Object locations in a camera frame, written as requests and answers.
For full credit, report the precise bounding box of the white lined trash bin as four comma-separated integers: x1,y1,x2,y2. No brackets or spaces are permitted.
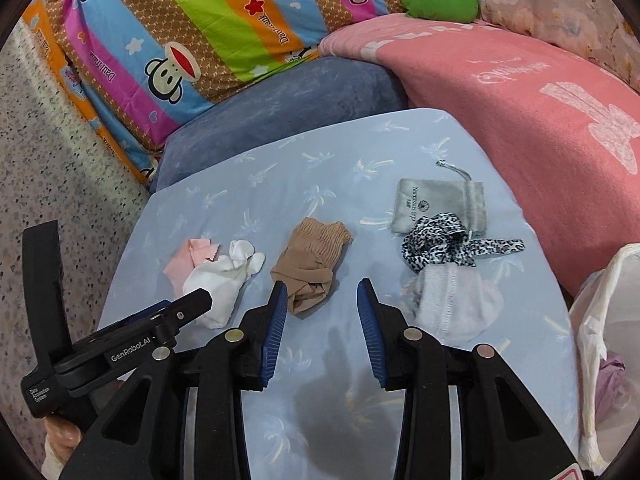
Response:
570,244,639,477

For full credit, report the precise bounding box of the pink plastic wrapper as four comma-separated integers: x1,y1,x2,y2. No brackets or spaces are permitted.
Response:
164,238,220,298

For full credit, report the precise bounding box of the light blue table cloth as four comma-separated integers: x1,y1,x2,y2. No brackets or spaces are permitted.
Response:
101,110,578,479

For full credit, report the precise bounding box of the white sock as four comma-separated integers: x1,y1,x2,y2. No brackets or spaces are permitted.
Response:
182,240,266,330

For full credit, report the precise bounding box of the purple cloth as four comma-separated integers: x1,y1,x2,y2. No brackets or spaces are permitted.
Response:
594,351,626,422

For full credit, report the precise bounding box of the pink bed blanket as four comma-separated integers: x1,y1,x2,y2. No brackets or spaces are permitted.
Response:
319,14,639,294

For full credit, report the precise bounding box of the tan stocking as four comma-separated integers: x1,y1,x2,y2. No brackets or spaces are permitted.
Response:
270,218,352,314

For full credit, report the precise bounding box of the blue grey cushion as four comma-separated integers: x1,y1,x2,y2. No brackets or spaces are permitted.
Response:
151,56,408,192

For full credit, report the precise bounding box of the left hand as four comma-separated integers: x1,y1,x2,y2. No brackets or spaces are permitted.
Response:
44,416,82,465

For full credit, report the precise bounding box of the colourful monkey print quilt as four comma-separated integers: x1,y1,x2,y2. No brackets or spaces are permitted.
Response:
22,0,401,184

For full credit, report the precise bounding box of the white lace cloth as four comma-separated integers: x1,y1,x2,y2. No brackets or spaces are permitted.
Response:
414,263,503,346

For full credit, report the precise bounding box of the leopard print hair tie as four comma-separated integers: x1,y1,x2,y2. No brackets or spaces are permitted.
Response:
400,212,526,274

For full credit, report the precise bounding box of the floral grey curtain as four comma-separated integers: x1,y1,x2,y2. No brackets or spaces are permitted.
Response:
478,0,639,90

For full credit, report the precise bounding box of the grey drawstring pouch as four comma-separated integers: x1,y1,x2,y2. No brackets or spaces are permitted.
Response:
390,159,487,235

